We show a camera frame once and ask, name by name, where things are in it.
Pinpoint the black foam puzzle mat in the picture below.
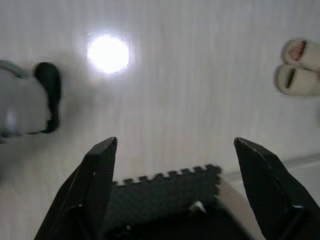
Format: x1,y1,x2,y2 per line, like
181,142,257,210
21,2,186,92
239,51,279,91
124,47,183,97
99,163,223,240

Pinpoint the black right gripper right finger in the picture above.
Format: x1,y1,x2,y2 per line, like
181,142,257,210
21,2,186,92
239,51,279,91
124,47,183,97
233,136,320,240

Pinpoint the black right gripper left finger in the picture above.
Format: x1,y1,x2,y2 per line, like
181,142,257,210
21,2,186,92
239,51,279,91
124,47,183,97
33,136,119,240

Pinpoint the cream open-toe slipper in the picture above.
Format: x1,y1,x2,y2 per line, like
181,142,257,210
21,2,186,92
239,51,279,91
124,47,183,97
273,63,320,96
281,38,320,66

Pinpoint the robot grey leg with foot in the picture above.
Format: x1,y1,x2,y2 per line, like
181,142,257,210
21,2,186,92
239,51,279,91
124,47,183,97
0,59,62,145

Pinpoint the small white paper scrap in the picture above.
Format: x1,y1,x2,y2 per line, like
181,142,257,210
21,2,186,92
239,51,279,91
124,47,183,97
189,200,209,214

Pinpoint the beige cardboard panel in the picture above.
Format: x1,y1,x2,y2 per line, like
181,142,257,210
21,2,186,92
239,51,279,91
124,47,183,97
217,178,253,240

